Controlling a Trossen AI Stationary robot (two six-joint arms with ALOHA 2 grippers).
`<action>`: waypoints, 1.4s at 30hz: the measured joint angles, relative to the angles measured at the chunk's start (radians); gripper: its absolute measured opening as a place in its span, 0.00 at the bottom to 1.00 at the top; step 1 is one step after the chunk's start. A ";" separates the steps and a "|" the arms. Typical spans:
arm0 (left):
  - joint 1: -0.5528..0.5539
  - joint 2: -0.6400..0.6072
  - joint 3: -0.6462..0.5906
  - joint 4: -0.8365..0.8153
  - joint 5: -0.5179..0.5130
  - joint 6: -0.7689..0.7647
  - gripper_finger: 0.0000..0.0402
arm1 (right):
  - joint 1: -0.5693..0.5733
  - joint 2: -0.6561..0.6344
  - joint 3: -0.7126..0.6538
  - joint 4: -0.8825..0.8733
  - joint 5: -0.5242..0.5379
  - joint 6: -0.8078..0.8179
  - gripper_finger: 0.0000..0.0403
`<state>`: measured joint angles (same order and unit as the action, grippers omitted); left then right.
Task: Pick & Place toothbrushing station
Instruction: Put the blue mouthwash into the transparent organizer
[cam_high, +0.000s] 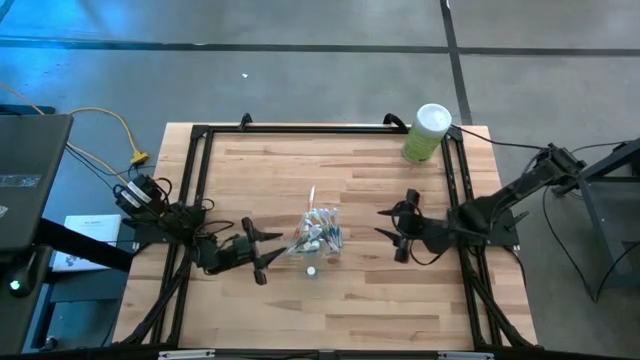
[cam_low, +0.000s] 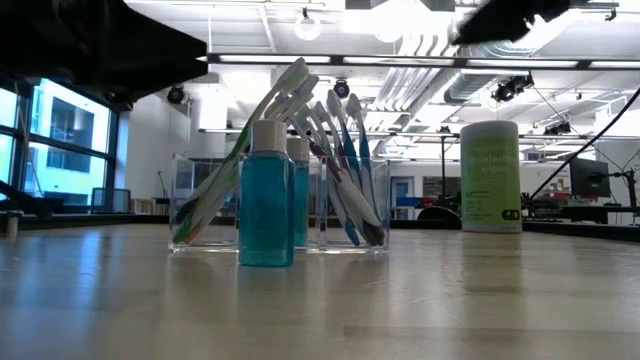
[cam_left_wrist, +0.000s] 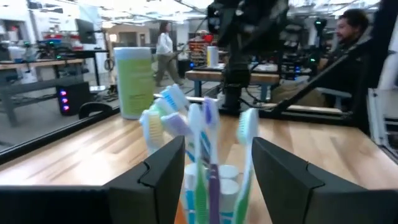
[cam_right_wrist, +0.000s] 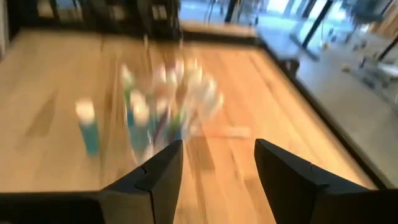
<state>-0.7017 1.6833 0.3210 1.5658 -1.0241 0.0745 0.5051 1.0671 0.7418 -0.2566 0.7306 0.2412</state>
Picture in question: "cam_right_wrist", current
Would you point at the black standing desk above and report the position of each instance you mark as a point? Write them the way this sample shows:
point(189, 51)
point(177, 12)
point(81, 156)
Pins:
point(311, 31)

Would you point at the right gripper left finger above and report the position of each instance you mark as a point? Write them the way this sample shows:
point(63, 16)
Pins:
point(149, 193)

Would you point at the black aluminium table frame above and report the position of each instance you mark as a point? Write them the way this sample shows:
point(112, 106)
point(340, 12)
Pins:
point(326, 118)

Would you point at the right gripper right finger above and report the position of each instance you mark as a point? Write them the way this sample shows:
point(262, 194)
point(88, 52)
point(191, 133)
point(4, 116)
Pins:
point(298, 193)

